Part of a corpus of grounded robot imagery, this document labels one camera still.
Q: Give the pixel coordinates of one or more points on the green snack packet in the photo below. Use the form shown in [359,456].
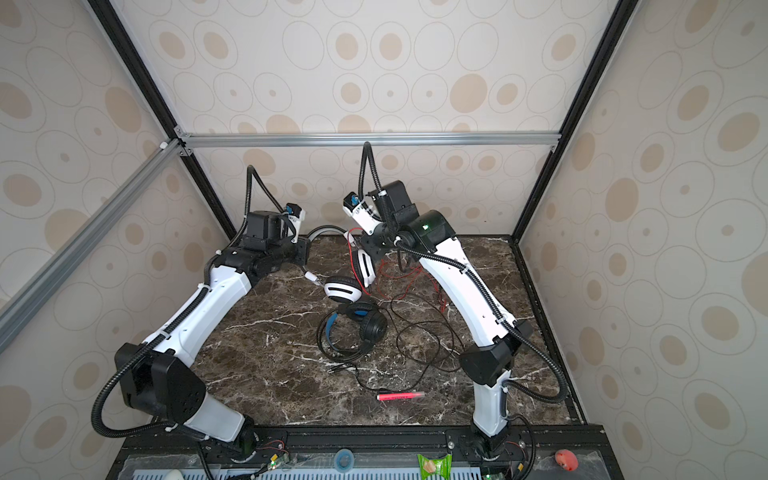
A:
[440,468]

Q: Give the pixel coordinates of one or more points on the black corner frame post left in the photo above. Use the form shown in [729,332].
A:
[107,16]

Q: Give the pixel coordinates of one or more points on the aluminium back rail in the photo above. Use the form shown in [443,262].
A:
[376,139]

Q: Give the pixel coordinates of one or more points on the black corner frame post right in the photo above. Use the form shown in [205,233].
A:
[616,26]

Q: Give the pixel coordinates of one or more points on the black blue headphones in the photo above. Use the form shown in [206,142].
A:
[372,328]

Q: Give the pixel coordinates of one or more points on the white black headphones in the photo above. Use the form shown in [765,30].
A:
[352,285]

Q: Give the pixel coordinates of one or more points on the pink marker pen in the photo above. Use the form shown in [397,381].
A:
[385,397]

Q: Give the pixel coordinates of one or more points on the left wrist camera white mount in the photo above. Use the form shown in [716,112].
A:
[296,214]

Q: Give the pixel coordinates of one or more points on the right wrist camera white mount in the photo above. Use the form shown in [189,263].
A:
[361,213]

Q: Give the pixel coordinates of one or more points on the aluminium rail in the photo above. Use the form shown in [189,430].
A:
[25,305]
[376,139]

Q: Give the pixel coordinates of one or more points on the red round object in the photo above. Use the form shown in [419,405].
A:
[567,460]

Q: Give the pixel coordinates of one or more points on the black corner frame post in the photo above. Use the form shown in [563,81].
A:
[107,16]
[616,26]

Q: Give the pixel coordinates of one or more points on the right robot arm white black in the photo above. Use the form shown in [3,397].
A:
[391,222]

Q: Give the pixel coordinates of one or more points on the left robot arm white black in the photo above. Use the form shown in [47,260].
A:
[156,376]

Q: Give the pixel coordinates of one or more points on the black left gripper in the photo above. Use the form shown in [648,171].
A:
[304,246]

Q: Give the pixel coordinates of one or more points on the blue tape roll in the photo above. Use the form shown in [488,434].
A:
[344,461]

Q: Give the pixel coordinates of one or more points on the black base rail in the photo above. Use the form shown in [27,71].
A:
[381,452]

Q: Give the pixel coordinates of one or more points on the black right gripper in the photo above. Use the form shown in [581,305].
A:
[367,246]

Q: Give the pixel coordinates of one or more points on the aluminium left rail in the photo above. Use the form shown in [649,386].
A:
[25,305]

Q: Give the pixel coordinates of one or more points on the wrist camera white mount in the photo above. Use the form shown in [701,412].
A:
[361,213]
[296,214]

